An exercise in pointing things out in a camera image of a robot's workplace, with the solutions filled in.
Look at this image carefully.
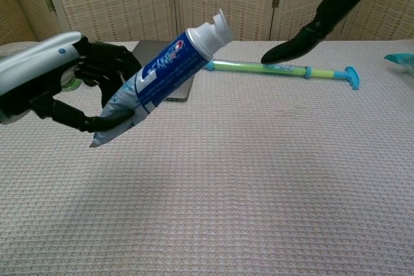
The green plastic blister package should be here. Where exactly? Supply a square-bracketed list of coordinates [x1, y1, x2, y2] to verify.
[61, 78, 81, 92]

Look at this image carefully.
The grey closed laptop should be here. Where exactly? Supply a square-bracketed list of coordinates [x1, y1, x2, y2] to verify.
[130, 40, 195, 103]

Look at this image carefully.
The woven folding screen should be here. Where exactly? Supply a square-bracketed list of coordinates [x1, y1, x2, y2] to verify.
[0, 0, 414, 43]

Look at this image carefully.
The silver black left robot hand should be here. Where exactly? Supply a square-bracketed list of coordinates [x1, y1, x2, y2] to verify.
[0, 31, 143, 134]

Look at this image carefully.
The beige woven tablecloth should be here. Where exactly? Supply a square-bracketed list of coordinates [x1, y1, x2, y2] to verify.
[0, 40, 414, 276]

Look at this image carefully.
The blue green water pump toy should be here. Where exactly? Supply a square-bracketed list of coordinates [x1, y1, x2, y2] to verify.
[203, 59, 360, 92]

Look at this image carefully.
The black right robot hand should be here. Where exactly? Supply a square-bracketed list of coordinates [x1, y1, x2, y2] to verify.
[261, 0, 390, 65]

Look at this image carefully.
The blue white toothpaste tube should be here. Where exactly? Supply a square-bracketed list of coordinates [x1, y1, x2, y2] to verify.
[89, 7, 233, 149]

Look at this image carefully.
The teal plastic packet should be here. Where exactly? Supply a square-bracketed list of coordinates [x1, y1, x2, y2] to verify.
[384, 52, 414, 78]

